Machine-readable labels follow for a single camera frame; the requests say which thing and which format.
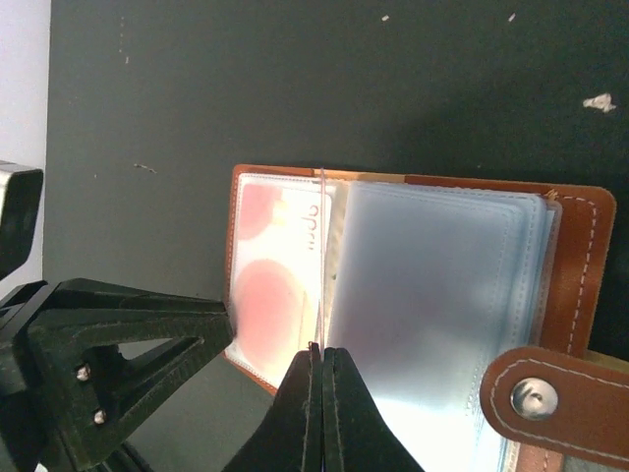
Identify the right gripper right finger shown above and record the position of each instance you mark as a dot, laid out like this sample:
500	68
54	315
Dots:
354	435

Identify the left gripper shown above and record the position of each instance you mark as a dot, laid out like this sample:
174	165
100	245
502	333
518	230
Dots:
104	357

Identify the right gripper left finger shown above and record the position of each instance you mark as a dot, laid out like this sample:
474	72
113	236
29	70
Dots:
289	437

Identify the brown leather card holder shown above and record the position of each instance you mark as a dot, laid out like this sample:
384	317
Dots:
467	306

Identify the red credit card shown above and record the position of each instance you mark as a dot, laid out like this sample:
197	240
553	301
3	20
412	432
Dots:
275	280

